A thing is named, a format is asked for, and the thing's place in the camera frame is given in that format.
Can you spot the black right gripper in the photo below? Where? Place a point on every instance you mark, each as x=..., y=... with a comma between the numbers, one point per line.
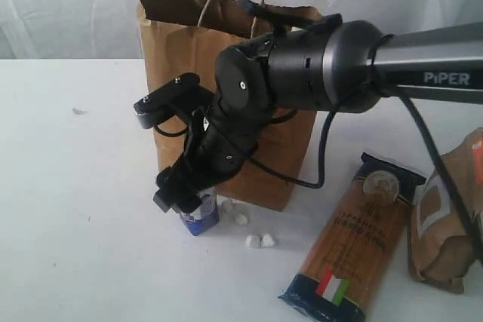
x=219, y=138

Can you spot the small blue white milk carton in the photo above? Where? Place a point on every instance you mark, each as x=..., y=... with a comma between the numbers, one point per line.
x=205, y=216

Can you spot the white paper ball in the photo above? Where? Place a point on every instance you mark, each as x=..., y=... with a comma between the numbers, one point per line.
x=228, y=206
x=252, y=241
x=241, y=219
x=267, y=241

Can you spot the brown paper shopping bag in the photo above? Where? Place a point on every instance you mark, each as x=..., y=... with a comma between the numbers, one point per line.
x=180, y=36

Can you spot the brown kraft pouch orange label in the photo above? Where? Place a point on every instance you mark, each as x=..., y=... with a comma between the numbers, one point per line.
x=440, y=251

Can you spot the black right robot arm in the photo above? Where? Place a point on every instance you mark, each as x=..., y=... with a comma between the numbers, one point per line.
x=329, y=66

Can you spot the spaghetti package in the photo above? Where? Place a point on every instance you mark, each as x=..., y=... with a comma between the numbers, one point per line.
x=340, y=275

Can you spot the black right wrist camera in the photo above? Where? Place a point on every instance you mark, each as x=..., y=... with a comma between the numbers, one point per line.
x=179, y=97

